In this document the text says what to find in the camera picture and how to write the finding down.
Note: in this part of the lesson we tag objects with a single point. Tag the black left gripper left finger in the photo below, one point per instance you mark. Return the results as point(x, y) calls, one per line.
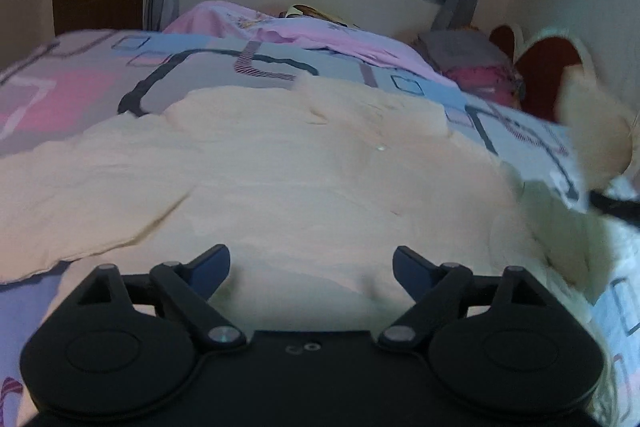
point(165, 309)

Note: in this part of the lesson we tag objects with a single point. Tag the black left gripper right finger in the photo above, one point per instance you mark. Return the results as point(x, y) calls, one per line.
point(453, 308)

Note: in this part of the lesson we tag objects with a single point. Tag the cream quilted comforter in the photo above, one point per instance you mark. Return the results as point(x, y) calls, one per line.
point(312, 189)

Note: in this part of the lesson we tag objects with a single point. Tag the grey pink pillow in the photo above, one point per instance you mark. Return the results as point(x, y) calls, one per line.
point(467, 57)

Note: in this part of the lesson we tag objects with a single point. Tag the patterned grey pink bedsheet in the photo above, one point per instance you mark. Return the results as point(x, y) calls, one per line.
point(79, 79)

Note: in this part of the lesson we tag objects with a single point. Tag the red flower-shaped headboard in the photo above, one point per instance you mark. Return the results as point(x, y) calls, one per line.
point(541, 60)

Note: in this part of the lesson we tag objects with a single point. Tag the pink floral blanket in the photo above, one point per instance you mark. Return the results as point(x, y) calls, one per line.
point(223, 19)

